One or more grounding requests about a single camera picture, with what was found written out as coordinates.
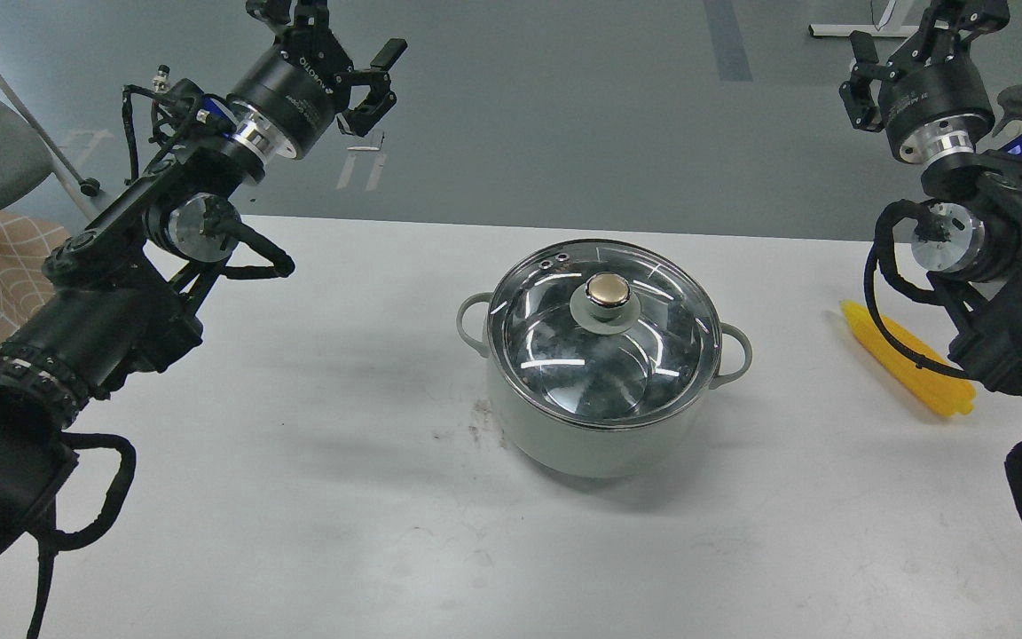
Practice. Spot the white desk leg base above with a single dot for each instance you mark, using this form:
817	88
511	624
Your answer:
892	23

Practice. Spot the pale green steel pot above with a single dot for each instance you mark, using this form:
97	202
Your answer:
580	451

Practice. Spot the glass pot lid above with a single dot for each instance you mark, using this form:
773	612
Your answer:
604	334

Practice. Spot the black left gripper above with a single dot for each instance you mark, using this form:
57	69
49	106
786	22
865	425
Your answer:
306	82

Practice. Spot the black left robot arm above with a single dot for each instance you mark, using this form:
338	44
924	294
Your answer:
127	289

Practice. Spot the yellow toy corn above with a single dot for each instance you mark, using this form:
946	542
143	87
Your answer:
943	395

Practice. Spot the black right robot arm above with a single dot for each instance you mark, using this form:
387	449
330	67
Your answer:
961	248

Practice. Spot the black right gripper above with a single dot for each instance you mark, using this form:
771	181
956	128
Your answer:
928	97

